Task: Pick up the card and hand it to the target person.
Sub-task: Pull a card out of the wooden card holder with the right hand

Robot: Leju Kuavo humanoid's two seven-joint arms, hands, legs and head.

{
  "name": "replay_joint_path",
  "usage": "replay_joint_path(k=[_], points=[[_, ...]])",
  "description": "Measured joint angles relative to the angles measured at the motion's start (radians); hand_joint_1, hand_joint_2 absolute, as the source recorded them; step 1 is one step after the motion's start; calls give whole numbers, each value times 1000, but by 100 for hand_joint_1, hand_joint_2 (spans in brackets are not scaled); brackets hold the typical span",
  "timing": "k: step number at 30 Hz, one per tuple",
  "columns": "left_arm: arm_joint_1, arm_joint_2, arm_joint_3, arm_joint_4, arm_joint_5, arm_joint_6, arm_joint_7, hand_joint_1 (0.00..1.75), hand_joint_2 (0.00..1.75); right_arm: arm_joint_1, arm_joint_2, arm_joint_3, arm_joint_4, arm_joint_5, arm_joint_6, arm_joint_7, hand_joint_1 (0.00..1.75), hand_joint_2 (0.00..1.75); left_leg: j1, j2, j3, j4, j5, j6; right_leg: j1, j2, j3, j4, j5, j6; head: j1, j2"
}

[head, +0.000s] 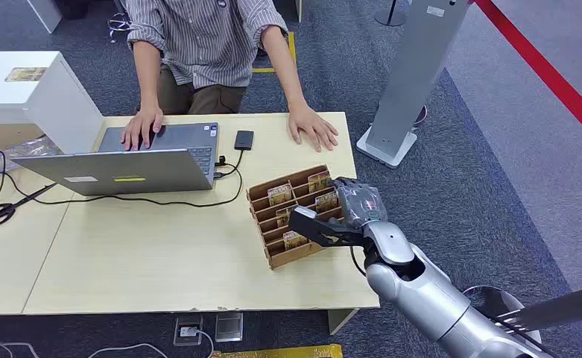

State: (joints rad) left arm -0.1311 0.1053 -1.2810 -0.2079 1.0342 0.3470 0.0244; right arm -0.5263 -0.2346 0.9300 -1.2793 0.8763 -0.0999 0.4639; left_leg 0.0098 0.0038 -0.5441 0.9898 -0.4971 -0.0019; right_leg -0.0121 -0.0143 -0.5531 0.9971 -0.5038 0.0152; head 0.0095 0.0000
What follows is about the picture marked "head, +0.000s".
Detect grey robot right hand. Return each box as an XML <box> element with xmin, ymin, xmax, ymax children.
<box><xmin>288</xmin><ymin>177</ymin><xmax>388</xmax><ymax>248</ymax></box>

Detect person's right hand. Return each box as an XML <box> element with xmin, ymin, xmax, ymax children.
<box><xmin>120</xmin><ymin>106</ymin><xmax>165</xmax><ymax>152</ymax></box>

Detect person's left hand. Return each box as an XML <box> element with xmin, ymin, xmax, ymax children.
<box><xmin>288</xmin><ymin>102</ymin><xmax>340</xmax><ymax>153</ymax></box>

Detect brown wooden card holder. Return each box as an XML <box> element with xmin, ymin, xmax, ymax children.
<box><xmin>246</xmin><ymin>164</ymin><xmax>351</xmax><ymax>271</ymax></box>

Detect person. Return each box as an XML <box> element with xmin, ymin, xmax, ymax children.
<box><xmin>122</xmin><ymin>0</ymin><xmax>289</xmax><ymax>116</ymax></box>

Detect grey laptop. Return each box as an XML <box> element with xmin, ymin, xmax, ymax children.
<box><xmin>11</xmin><ymin>122</ymin><xmax>220</xmax><ymax>197</ymax></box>

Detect black portable drive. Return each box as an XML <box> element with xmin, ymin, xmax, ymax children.
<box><xmin>234</xmin><ymin>130</ymin><xmax>255</xmax><ymax>151</ymax></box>

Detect yellow floor tape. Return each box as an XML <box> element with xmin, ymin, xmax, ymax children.
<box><xmin>252</xmin><ymin>30</ymin><xmax>297</xmax><ymax>74</ymax></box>

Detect white box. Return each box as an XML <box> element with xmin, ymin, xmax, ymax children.
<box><xmin>0</xmin><ymin>51</ymin><xmax>106</xmax><ymax>155</ymax></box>

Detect grey standing panel white base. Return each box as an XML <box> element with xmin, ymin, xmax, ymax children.
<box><xmin>355</xmin><ymin>0</ymin><xmax>471</xmax><ymax>170</ymax></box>

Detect clear plastic bag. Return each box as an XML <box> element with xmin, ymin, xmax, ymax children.
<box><xmin>0</xmin><ymin>136</ymin><xmax>65</xmax><ymax>174</ymax></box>

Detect beige table leg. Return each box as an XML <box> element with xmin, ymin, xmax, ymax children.
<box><xmin>327</xmin><ymin>308</ymin><xmax>360</xmax><ymax>336</ymax></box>

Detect black stanchion base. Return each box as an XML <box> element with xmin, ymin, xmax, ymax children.
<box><xmin>374</xmin><ymin>0</ymin><xmax>408</xmax><ymax>27</ymax></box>

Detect white cabinet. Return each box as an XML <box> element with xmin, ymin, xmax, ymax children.
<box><xmin>26</xmin><ymin>0</ymin><xmax>63</xmax><ymax>34</ymax></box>

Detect black scissors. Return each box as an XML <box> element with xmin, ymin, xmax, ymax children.
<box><xmin>0</xmin><ymin>183</ymin><xmax>59</xmax><ymax>227</ymax></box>

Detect round chrome base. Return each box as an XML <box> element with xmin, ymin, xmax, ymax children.
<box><xmin>463</xmin><ymin>285</ymin><xmax>543</xmax><ymax>347</ymax></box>

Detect yellow flat object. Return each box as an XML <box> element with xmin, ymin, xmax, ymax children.
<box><xmin>211</xmin><ymin>344</ymin><xmax>344</xmax><ymax>358</ymax></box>

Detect metal floor plate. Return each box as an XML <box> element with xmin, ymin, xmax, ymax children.
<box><xmin>215</xmin><ymin>312</ymin><xmax>244</xmax><ymax>343</ymax></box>

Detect floor power socket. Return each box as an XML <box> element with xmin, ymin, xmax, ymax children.
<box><xmin>173</xmin><ymin>315</ymin><xmax>204</xmax><ymax>347</ymax></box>

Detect red floor tape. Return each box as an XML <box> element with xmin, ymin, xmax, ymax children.
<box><xmin>473</xmin><ymin>0</ymin><xmax>582</xmax><ymax>151</ymax></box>

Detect dark grey bar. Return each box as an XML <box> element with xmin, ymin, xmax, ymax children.
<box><xmin>495</xmin><ymin>283</ymin><xmax>582</xmax><ymax>333</ymax></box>

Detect black robot wrist cable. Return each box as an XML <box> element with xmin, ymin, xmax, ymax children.
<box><xmin>349</xmin><ymin>245</ymin><xmax>368</xmax><ymax>277</ymax></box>

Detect long black cable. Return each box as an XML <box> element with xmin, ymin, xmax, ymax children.
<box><xmin>0</xmin><ymin>145</ymin><xmax>244</xmax><ymax>209</ymax></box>

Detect short black cable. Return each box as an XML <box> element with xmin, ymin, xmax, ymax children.
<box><xmin>214</xmin><ymin>149</ymin><xmax>246</xmax><ymax>179</ymax></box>

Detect white wire bundle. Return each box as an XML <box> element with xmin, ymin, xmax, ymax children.
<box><xmin>107</xmin><ymin>12</ymin><xmax>133</xmax><ymax>43</ymax></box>

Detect white floor cable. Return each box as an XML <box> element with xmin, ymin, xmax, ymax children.
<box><xmin>0</xmin><ymin>341</ymin><xmax>39</xmax><ymax>358</ymax></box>
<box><xmin>88</xmin><ymin>330</ymin><xmax>215</xmax><ymax>358</ymax></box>

